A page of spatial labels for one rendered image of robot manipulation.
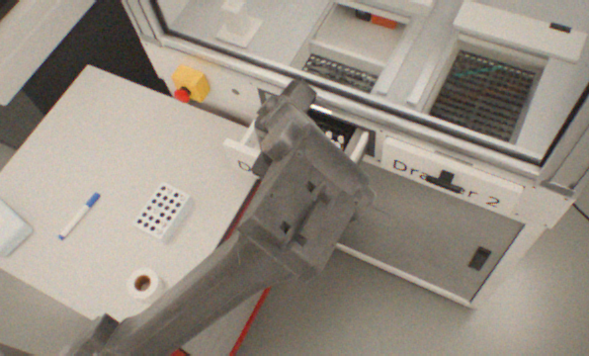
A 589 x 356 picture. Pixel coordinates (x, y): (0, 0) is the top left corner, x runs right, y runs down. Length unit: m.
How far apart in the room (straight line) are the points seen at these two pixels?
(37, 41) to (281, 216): 1.29
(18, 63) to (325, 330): 1.26
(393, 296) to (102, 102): 1.16
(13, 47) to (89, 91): 0.21
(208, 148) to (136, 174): 0.19
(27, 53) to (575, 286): 1.87
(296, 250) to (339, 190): 0.07
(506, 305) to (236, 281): 1.63
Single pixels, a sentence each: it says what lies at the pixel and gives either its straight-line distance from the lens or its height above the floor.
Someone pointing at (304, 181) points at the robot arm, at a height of 1.51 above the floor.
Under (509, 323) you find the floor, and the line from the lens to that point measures 2.05.
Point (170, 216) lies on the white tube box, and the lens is 1.30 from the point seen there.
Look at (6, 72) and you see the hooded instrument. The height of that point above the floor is 0.88.
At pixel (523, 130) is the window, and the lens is 1.05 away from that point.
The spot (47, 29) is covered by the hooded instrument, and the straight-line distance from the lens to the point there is 1.67.
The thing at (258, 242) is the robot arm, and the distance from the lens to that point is 0.45.
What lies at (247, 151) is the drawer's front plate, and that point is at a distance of 1.18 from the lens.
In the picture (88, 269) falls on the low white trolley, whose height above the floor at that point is 0.76.
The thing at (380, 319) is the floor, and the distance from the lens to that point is 1.98.
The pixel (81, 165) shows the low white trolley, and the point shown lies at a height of 0.76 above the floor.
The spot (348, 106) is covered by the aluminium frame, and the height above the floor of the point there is 0.99.
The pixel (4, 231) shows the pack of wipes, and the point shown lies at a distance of 1.45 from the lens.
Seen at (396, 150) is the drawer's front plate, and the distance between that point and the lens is 1.18.
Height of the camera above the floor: 1.93
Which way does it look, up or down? 62 degrees down
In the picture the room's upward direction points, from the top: 12 degrees counter-clockwise
